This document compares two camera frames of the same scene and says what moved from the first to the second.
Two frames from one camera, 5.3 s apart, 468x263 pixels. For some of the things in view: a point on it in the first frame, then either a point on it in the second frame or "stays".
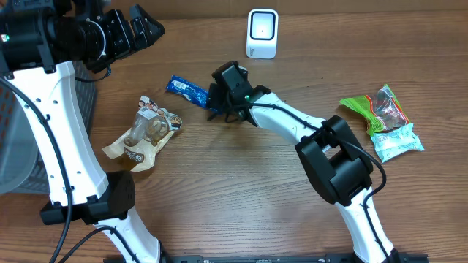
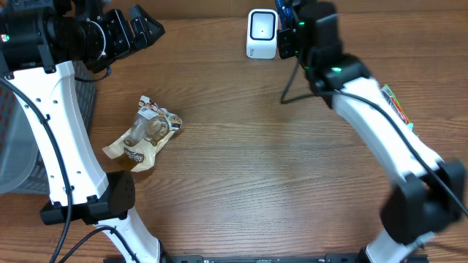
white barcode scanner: x=262 y=33 stays
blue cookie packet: x=191 y=92 → x=284 y=13
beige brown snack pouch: x=152 y=127 stays
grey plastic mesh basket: x=23 y=169 stays
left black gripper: x=126 y=41 stays
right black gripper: x=212 y=101 → x=284 y=47
